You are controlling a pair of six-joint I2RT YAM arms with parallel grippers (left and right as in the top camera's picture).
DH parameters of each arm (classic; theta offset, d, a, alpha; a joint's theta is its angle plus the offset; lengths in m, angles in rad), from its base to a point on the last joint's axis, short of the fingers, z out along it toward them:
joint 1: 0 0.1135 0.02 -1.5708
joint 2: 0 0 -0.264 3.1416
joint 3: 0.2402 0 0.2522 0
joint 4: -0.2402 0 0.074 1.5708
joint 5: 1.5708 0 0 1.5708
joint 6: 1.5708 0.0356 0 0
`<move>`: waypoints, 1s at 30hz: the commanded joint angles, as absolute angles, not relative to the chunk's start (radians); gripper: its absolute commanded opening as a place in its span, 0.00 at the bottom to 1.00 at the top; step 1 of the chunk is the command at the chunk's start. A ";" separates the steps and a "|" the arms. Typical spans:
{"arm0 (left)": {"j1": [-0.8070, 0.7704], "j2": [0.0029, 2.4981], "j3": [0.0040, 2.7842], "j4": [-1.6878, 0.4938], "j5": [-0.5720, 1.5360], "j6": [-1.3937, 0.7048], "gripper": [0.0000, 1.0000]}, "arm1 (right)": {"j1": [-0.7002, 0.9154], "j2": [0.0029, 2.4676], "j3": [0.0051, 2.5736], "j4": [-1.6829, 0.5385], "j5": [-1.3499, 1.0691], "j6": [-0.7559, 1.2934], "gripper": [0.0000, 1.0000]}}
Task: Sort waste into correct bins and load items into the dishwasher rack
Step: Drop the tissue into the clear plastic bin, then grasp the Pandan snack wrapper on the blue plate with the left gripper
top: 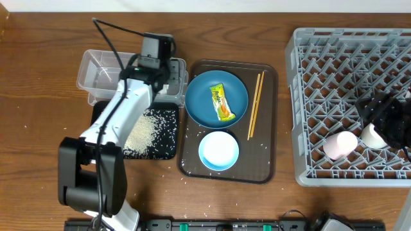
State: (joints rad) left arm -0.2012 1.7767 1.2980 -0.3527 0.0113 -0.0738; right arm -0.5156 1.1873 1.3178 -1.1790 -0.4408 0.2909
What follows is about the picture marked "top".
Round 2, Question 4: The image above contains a white cup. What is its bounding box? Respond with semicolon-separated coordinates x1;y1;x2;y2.
360;123;387;149

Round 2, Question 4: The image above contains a pale pink cup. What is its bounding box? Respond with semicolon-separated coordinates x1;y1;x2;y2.
323;131;358;160

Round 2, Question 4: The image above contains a wooden chopstick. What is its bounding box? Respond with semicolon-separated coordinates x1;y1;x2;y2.
250;72;265;138
247;74;261;140

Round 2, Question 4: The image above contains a yellow green snack wrapper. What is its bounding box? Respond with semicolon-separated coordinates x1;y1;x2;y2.
210;83;236;122

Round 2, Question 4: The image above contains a light blue rice bowl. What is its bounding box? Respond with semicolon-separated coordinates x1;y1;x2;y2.
198;131;240;171

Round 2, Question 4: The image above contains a dark blue plate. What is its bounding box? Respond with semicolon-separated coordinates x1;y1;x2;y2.
185;70;249;129

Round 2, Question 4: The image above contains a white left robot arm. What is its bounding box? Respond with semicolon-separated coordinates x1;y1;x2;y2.
58;33;176;230

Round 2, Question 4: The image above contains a grey dishwasher rack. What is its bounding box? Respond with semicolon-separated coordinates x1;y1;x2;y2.
285;28;410;187

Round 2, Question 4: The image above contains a black food waste tray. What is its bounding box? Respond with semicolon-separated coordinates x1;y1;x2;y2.
80;102;179;160

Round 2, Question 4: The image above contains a clear plastic waste bin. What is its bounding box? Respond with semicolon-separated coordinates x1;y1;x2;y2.
76;49;188;108

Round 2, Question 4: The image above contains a dark brown serving tray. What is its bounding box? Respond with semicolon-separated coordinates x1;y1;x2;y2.
177;60;278;184

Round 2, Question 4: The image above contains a pile of rice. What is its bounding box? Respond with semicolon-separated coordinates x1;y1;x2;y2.
124;115;158;158

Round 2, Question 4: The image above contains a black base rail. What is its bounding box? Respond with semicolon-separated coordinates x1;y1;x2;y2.
63;219;387;231

